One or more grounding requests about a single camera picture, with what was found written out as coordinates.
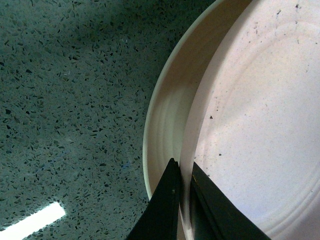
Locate cream plate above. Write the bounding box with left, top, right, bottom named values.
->
left=142, top=0, right=250, bottom=198

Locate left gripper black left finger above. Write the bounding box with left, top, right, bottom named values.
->
left=127, top=158, right=181, bottom=240

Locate pink plate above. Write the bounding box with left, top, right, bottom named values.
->
left=180, top=0, right=320, bottom=240

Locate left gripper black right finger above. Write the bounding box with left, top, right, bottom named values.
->
left=190, top=163, right=269, bottom=240

